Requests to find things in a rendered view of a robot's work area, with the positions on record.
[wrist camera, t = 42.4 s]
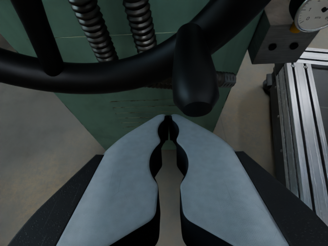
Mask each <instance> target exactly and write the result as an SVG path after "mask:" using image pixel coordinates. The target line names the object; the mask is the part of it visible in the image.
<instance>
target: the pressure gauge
mask: <svg viewBox="0 0 328 246"><path fill-rule="evenodd" d="M323 7H326V8H328V0H291V1H290V4H289V12H290V15H291V17H292V19H293V23H292V26H291V28H290V32H292V33H299V32H300V31H302V32H314V31H318V30H321V29H324V28H326V27H328V10H327V11H326V12H322V11H321V9H322V8H323Z"/></svg>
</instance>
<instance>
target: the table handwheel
mask: <svg viewBox="0 0 328 246"><path fill-rule="evenodd" d="M10 1H11V3H12V5H13V7H14V9H15V11H16V13H17V15H18V17H19V19H20V21H21V22H22V24H23V26H24V28H25V31H26V33H27V35H28V37H29V39H30V42H31V44H32V46H33V48H34V50H35V53H36V55H37V57H38V58H36V57H31V56H28V55H24V54H20V53H16V52H13V51H10V50H6V49H3V48H0V82H1V83H5V84H9V85H14V86H19V87H23V88H29V89H34V90H40V91H47V92H55V93H65V94H107V93H116V92H123V91H129V90H133V89H138V88H142V87H146V86H149V85H152V84H156V83H158V82H162V81H164V80H167V79H169V78H171V77H172V70H173V59H174V50H175V45H176V37H177V33H175V34H174V35H173V36H171V37H170V38H168V39H167V40H165V41H163V42H162V43H160V44H158V45H156V46H154V47H152V48H151V49H148V50H146V51H144V52H142V53H139V54H137V55H134V56H131V57H128V58H124V59H120V60H114V61H106V62H96V63H74V62H63V60H62V57H61V54H60V51H59V49H58V46H57V43H56V41H55V38H54V35H53V32H52V30H51V27H50V24H49V22H48V19H47V15H46V12H45V9H44V6H43V3H42V0H10ZM270 1H271V0H210V1H209V2H208V3H207V4H206V6H205V7H204V8H203V9H202V10H201V11H200V12H199V13H198V14H197V15H196V16H195V17H194V18H193V19H192V20H191V21H190V22H189V23H195V24H197V25H199V26H200V27H201V29H202V32H203V35H204V38H205V41H206V43H207V45H208V48H209V50H210V54H211V55H212V54H213V53H215V52H216V51H217V50H219V49H220V48H221V47H223V46H224V45H225V44H226V43H228V42H229V41H230V40H231V39H232V38H234V37H235V36H236V35H237V34H238V33H239V32H241V31H242V30H243V29H244V28H245V27H246V26H247V25H248V24H249V23H250V22H251V21H252V20H253V19H254V18H255V17H256V16H257V15H258V14H259V13H260V12H261V11H262V10H263V9H264V8H265V7H266V6H267V5H268V4H269V2H270Z"/></svg>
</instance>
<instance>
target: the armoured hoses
mask: <svg viewBox="0 0 328 246"><path fill-rule="evenodd" d="M148 1H149V0H123V6H124V7H125V12H126V14H127V19H128V20H129V26H130V27H131V29H130V31H131V32H132V37H133V38H134V43H135V44H136V45H135V47H136V48H137V53H138V54H139V53H142V52H144V51H146V50H148V49H151V48H152V47H154V46H156V45H157V40H156V35H155V29H154V23H153V18H152V16H151V10H150V4H149V3H148ZM68 2H69V3H70V4H71V8H72V10H73V11H74V12H75V16H76V17H77V18H78V22H79V24H80V25H81V28H82V30H83V31H84V34H85V36H86V37H87V40H88V42H89V45H90V46H91V47H92V50H93V52H94V55H95V56H96V59H97V60H98V62H108V61H114V60H118V59H119V57H118V56H117V52H116V51H115V47H114V45H113V42H112V40H111V39H112V38H111V37H110V35H109V31H108V30H107V26H106V24H105V20H104V19H103V14H102V13H101V12H100V7H99V6H98V5H97V3H98V1H97V0H68ZM216 73H217V79H218V87H221V88H231V87H233V86H234V85H235V83H236V74H234V73H230V72H223V71H216ZM146 87H147V88H160V89H162V88H163V89H171V90H172V78H169V79H167V80H164V81H162V82H158V83H156V84H152V85H149V86H146Z"/></svg>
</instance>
